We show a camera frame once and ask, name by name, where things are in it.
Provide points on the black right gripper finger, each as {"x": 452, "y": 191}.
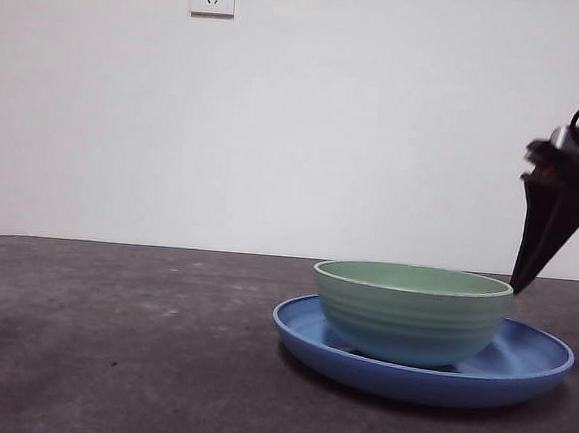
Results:
{"x": 562, "y": 223}
{"x": 534, "y": 221}

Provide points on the green ribbed bowl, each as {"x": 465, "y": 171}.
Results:
{"x": 411, "y": 321}

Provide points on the blue round plate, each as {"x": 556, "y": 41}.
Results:
{"x": 406, "y": 386}

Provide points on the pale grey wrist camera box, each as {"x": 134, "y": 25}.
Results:
{"x": 566, "y": 140}

